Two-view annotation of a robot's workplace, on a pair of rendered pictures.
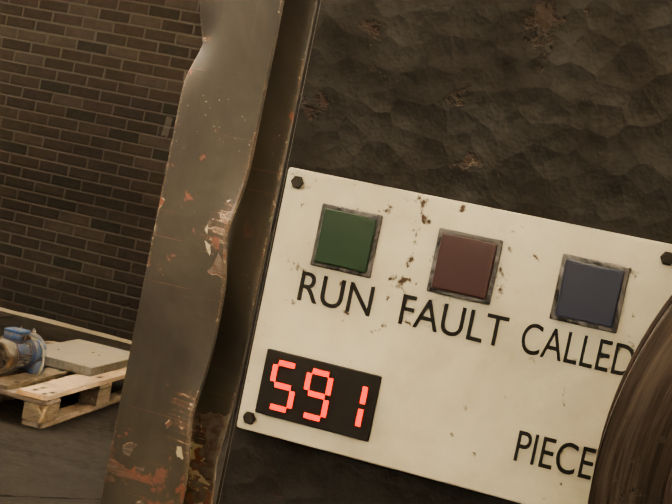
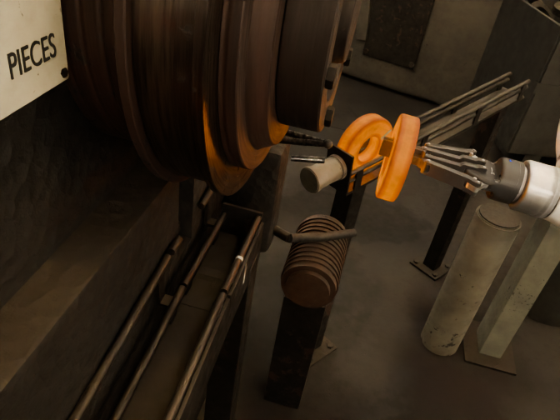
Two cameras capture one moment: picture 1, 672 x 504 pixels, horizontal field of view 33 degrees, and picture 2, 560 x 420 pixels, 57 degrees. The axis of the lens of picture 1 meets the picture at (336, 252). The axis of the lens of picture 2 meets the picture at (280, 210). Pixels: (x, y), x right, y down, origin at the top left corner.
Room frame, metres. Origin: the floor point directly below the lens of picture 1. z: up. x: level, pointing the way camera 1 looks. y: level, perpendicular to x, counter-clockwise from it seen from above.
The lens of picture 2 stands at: (0.53, 0.24, 1.26)
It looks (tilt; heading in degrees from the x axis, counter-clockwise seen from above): 36 degrees down; 263
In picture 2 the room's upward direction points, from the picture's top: 10 degrees clockwise
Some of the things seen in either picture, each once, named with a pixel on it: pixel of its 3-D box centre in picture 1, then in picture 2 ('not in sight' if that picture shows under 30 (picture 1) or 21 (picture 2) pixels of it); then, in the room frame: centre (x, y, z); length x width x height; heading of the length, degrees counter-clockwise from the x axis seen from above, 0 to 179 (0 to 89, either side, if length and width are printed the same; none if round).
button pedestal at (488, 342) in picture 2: not in sight; (526, 277); (-0.35, -0.86, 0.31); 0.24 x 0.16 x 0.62; 75
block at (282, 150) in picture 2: not in sight; (253, 191); (0.49, -0.62, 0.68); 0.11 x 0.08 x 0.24; 165
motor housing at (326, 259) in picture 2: not in sight; (302, 317); (0.32, -0.67, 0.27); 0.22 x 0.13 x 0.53; 75
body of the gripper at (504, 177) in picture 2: not in sight; (489, 176); (0.10, -0.51, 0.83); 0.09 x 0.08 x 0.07; 165
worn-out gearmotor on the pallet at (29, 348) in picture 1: (28, 350); not in sight; (5.00, 1.27, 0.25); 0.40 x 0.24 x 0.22; 165
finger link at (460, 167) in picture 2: not in sight; (451, 168); (0.16, -0.51, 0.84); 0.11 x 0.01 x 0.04; 167
